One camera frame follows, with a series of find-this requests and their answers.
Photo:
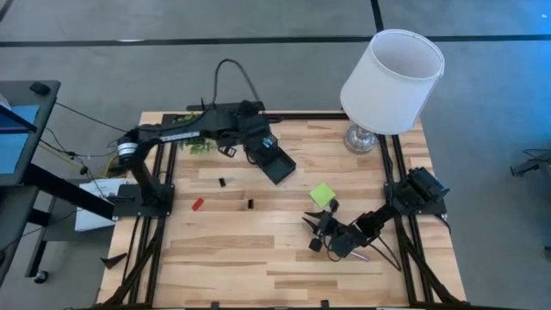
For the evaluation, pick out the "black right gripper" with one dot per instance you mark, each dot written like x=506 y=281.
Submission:
x=328 y=226

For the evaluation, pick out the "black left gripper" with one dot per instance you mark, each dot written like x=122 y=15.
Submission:
x=254 y=127

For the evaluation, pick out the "green sticky note pad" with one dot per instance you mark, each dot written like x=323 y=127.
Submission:
x=322 y=194

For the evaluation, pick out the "black mesh desk organizer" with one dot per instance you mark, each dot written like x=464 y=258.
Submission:
x=280 y=168

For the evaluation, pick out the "purple pen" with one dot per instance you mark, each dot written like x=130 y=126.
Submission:
x=362 y=257

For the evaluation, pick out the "small black binder clip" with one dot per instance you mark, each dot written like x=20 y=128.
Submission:
x=251 y=204

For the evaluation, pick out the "red eraser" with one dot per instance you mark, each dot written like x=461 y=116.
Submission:
x=197 y=204

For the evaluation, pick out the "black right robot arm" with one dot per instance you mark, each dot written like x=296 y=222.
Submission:
x=374 y=221

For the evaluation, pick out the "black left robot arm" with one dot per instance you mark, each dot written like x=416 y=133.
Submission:
x=181 y=131

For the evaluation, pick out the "green plant in white pot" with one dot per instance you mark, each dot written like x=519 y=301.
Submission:
x=198 y=146

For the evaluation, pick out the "white-shade silver table lamp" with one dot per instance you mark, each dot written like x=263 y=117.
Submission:
x=387 y=99

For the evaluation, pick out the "white paper box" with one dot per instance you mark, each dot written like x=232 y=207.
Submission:
x=90 y=219

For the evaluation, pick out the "black wedge piece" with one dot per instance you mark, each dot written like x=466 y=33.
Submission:
x=114 y=260

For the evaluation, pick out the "black side desk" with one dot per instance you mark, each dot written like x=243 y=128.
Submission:
x=64 y=189

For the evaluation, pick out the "black computer mouse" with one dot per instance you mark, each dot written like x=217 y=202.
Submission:
x=39 y=88

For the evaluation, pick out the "blue screen monitor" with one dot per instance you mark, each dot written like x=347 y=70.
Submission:
x=13 y=146

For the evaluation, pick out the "black caster wheel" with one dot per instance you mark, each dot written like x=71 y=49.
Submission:
x=41 y=277

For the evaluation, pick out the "black aluminium rig frame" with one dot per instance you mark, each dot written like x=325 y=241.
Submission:
x=310 y=115

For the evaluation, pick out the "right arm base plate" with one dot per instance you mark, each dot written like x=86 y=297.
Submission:
x=435 y=208

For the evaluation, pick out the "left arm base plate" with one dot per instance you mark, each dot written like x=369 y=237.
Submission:
x=129 y=204

